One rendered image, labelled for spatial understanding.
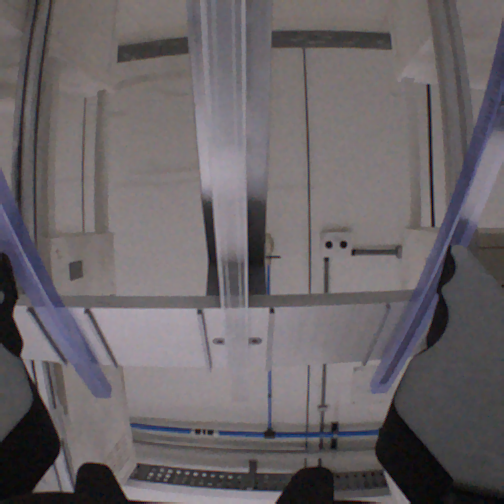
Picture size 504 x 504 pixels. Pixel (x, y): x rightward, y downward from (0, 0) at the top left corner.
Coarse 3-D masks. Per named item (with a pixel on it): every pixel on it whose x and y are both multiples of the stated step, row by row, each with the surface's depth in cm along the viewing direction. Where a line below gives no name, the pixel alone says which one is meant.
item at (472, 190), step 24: (480, 120) 15; (480, 144) 15; (480, 168) 15; (456, 192) 17; (480, 192) 16; (456, 216) 17; (480, 216) 17; (456, 240) 18; (432, 264) 20; (432, 288) 21; (408, 312) 24; (432, 312) 23; (408, 336) 24; (384, 360) 28; (384, 384) 29
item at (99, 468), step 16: (96, 464) 5; (80, 480) 5; (96, 480) 5; (112, 480) 5; (304, 480) 5; (320, 480) 5; (16, 496) 4; (32, 496) 4; (48, 496) 4; (64, 496) 4; (80, 496) 4; (96, 496) 4; (112, 496) 5; (288, 496) 5; (304, 496) 5; (320, 496) 5
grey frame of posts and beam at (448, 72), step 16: (432, 0) 53; (448, 0) 52; (432, 32) 56; (448, 32) 53; (448, 48) 53; (448, 64) 54; (464, 64) 53; (448, 80) 54; (464, 80) 54; (448, 96) 54; (464, 96) 54; (448, 112) 55; (464, 112) 54; (448, 128) 56; (448, 176) 57; (448, 192) 58
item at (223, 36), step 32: (224, 0) 11; (224, 32) 12; (224, 64) 12; (224, 96) 13; (224, 128) 14; (224, 160) 15; (224, 192) 16; (224, 224) 17; (224, 256) 19; (224, 288) 20; (224, 320) 22
